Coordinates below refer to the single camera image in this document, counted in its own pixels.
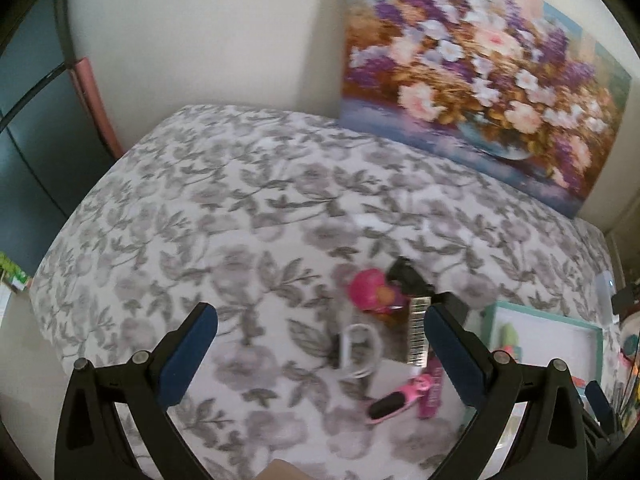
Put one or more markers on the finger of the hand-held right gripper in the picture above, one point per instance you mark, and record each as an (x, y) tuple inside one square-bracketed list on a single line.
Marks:
[(599, 402)]

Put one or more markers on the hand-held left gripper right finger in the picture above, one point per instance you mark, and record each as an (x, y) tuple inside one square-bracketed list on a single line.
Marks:
[(452, 355)]

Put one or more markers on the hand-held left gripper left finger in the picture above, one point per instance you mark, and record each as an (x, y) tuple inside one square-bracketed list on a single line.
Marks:
[(192, 355)]

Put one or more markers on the patterned metal lighter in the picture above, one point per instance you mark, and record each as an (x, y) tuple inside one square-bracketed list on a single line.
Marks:
[(417, 330)]

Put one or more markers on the light green plastic piece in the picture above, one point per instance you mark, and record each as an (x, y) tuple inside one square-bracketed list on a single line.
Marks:
[(510, 335)]

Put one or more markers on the teal cardboard box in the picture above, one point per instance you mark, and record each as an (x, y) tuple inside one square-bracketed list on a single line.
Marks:
[(550, 355)]

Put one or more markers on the pink toy figure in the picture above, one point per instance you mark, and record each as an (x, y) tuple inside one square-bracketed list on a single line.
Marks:
[(367, 290)]

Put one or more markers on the magenta tube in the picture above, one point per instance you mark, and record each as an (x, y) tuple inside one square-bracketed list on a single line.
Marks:
[(432, 395)]

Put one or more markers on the black plug adapter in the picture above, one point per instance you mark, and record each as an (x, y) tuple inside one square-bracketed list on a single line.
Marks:
[(456, 305)]

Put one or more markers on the blue round badge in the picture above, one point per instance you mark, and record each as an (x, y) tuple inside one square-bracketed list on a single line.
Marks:
[(631, 342)]

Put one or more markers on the black toy car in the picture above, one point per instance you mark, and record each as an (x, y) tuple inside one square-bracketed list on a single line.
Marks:
[(407, 275)]

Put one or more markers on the white smartwatch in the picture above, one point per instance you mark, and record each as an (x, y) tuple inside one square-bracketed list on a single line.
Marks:
[(357, 328)]

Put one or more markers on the black power adapter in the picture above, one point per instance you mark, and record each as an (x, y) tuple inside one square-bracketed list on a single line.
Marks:
[(627, 299)]

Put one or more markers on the white power strip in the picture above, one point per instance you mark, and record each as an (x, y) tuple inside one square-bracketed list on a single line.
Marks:
[(605, 290)]

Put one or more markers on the grey floral blanket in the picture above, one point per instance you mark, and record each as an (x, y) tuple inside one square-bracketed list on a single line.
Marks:
[(200, 220)]

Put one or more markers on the brown cardboard piece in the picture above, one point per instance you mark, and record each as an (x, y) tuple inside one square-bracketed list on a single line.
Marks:
[(287, 472)]

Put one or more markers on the green paper package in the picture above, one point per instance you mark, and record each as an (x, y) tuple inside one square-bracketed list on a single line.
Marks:
[(12, 272)]

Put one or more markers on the dark wardrobe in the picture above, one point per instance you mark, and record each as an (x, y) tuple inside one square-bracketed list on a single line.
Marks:
[(30, 160)]

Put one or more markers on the pink board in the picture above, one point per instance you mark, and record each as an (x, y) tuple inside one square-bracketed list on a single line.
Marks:
[(92, 100)]

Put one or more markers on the floral painting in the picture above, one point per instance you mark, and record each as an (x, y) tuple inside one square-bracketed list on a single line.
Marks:
[(475, 60)]

